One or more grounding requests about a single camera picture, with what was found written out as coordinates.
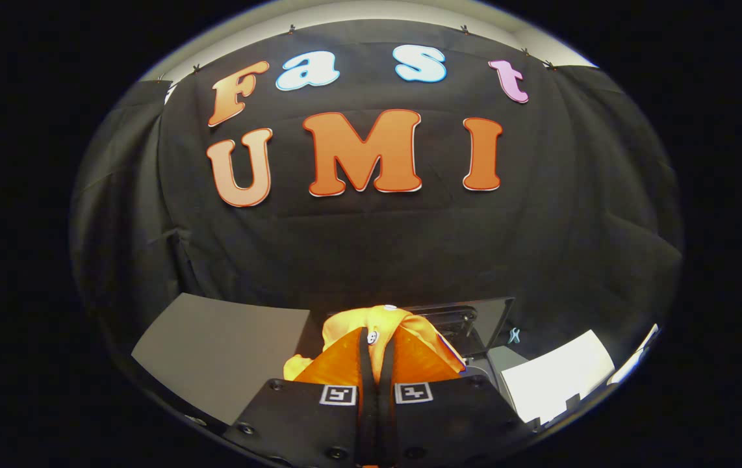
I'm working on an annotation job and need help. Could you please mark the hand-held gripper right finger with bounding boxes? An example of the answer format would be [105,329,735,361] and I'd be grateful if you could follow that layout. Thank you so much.
[377,325,528,468]

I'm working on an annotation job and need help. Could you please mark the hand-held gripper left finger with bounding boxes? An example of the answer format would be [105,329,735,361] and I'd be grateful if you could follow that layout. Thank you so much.
[225,327,378,468]

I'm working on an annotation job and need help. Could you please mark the orange yellow garment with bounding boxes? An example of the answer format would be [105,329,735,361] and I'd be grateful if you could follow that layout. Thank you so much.
[283,304,466,384]

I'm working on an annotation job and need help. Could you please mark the grey washing machine with lid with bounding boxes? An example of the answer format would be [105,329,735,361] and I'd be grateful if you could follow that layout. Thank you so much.
[403,297,531,423]

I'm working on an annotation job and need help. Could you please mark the black backdrop cloth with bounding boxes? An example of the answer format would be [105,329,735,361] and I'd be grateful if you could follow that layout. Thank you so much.
[69,19,684,391]

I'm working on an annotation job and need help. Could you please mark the grey flat board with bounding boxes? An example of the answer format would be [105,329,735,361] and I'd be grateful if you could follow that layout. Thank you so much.
[131,292,311,426]

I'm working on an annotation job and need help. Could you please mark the white flat sheet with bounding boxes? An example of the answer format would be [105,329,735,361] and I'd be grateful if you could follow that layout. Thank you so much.
[500,329,616,424]

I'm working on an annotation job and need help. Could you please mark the white narrow panel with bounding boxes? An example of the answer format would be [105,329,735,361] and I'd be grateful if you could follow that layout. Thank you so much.
[607,323,659,385]

